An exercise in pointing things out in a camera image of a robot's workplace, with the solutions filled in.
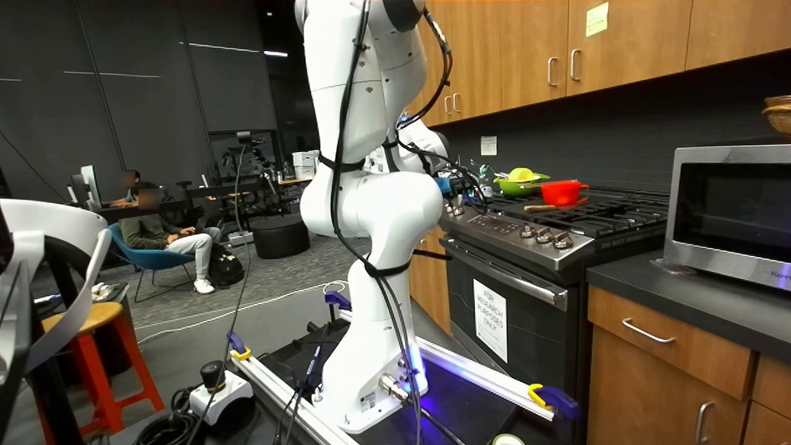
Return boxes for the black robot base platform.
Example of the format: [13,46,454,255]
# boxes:
[244,317,563,445]

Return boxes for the wooden upper cabinet door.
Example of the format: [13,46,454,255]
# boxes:
[496,0,570,115]
[565,0,692,100]
[450,0,503,126]
[685,0,791,73]
[419,0,454,127]

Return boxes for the narrow wooden lower cabinet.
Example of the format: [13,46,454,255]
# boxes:
[408,228,454,335]

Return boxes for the blue yellow clamp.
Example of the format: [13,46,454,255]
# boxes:
[322,282,355,324]
[527,381,581,422]
[225,328,257,365]

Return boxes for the clear spray bottle green trigger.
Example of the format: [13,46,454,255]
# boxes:
[475,157,493,200]

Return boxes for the stainless steel stove range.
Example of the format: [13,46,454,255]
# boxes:
[440,186,673,445]

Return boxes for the black round ottoman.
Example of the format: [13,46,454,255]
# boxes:
[250,213,311,262]

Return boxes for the yellow green toy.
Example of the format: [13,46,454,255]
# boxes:
[491,167,554,200]

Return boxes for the white research purposes paper sign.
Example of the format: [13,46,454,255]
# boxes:
[470,277,512,365]

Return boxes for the yellow green toy vegetables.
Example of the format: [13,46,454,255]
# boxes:
[503,165,542,186]

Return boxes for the red pot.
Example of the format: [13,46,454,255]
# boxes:
[538,178,594,210]

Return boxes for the black bag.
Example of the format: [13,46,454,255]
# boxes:
[208,241,246,292]

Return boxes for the black cast iron stove grates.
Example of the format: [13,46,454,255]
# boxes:
[485,188,673,241]

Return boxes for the black office desk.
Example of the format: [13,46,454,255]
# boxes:
[96,183,250,221]

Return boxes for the seated person dark shirt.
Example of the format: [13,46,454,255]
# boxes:
[113,167,217,297]

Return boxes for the blue chair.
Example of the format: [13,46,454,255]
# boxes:
[108,221,198,304]

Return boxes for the white box with black button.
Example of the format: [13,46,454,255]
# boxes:
[184,359,257,430]

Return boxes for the pale yellow square note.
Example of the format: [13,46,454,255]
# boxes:
[584,0,612,38]

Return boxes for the wooden lower cabinet with drawers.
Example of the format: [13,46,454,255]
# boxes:
[586,282,791,445]

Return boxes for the computer monitor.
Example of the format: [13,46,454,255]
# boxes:
[70,162,103,210]

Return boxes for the wooden stool red legs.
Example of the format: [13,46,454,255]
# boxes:
[37,298,168,440]

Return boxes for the stainless steel microwave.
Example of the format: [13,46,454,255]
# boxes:
[660,140,791,297]

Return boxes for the white grey curved device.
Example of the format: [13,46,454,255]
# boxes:
[0,195,115,445]

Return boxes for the brown wooden bowl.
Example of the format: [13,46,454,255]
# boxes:
[758,90,791,140]

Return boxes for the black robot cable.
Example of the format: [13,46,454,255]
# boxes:
[397,3,456,132]
[323,0,422,404]

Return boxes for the black camera tripod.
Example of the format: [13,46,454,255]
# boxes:
[229,126,260,250]

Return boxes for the aluminium frame rail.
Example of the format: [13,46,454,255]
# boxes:
[231,349,360,445]
[413,334,557,425]

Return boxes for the silver drawer handle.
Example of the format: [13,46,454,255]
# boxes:
[618,317,679,349]

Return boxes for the coiled black cable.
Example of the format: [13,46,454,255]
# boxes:
[134,408,198,445]

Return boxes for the silver lower cabinet door handle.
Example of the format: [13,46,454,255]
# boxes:
[692,397,716,445]

